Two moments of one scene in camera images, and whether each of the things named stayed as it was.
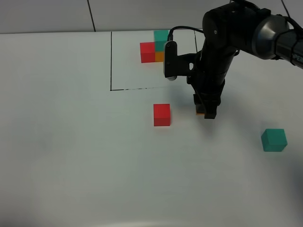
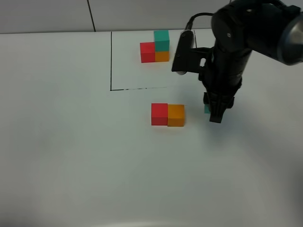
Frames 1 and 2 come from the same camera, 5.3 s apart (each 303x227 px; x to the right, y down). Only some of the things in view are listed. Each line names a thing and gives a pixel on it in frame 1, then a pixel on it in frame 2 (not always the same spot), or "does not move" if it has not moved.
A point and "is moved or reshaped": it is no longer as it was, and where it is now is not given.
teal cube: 274,140 is moved or reshaped
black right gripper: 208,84 -> 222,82
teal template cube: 160,38 does not move
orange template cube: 159,56 does not move
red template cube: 147,52 does not move
